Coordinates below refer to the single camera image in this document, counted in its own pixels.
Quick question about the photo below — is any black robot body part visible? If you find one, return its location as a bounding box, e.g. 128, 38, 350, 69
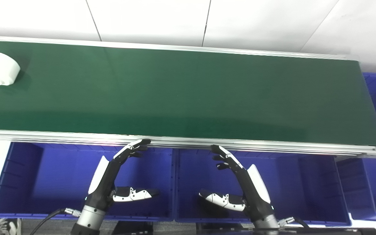
112, 221, 153, 235
196, 223, 376, 235

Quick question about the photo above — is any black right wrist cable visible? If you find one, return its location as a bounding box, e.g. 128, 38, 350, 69
278, 216, 310, 229

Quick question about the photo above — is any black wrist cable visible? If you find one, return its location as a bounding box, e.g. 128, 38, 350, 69
278, 216, 310, 229
28, 208, 81, 235

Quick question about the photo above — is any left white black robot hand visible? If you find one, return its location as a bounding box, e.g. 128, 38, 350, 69
85, 139, 161, 212

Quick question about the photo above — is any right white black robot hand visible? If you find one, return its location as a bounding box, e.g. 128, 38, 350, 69
199, 145, 273, 222

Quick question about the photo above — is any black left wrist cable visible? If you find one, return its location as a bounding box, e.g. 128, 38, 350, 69
28, 208, 81, 235

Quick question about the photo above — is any green conveyor belt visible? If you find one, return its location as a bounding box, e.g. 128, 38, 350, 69
0, 35, 376, 159
0, 40, 376, 146

